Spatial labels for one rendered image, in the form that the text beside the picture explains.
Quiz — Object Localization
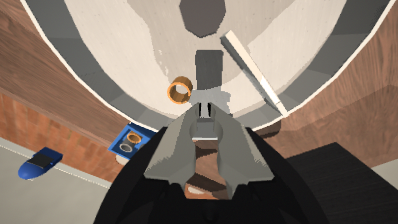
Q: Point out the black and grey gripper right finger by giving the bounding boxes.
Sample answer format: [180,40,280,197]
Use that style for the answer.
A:
[208,102,330,224]

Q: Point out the blue square tray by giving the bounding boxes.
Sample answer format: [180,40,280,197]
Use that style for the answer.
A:
[107,121,157,160]

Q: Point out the bronze bushing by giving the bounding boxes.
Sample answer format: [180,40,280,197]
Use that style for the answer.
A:
[127,130,143,143]
[167,76,192,104]

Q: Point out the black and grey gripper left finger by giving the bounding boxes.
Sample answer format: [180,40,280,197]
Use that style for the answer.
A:
[93,102,201,224]

